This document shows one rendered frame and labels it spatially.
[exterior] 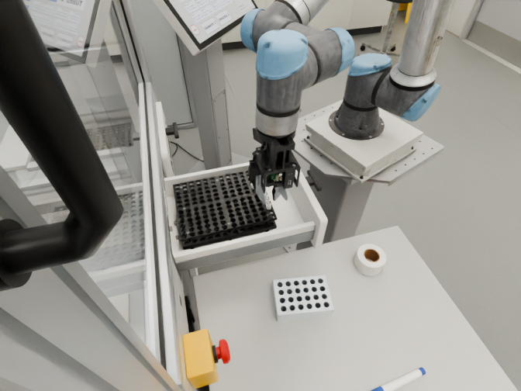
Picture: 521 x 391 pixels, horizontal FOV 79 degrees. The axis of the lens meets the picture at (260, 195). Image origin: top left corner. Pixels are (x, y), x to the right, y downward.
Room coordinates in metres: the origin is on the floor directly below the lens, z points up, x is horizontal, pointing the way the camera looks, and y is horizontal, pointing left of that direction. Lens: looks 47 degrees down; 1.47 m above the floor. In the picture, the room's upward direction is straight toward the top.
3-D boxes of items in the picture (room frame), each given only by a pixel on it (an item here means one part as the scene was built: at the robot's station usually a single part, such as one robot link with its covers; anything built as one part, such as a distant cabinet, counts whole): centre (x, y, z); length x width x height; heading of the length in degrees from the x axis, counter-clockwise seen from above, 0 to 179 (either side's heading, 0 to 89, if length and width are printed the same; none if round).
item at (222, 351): (0.18, 0.07, 0.88); 0.04 x 0.03 x 0.04; 16
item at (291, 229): (0.51, 0.10, 0.86); 0.40 x 0.26 x 0.06; 106
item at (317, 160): (0.95, -0.35, 0.70); 0.45 x 0.44 x 0.12; 125
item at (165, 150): (0.78, 0.29, 0.87); 0.29 x 0.02 x 0.11; 16
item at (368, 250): (0.42, -0.27, 0.78); 0.07 x 0.07 x 0.04
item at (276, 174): (0.47, -0.03, 1.08); 0.09 x 0.08 x 0.12; 16
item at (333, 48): (0.56, -0.09, 1.23); 0.11 x 0.11 x 0.08; 43
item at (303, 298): (0.32, -0.10, 0.78); 0.12 x 0.08 x 0.04; 96
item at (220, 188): (0.51, 0.09, 0.87); 0.22 x 0.18 x 0.06; 106
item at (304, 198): (0.57, -0.10, 0.87); 0.29 x 0.02 x 0.11; 16
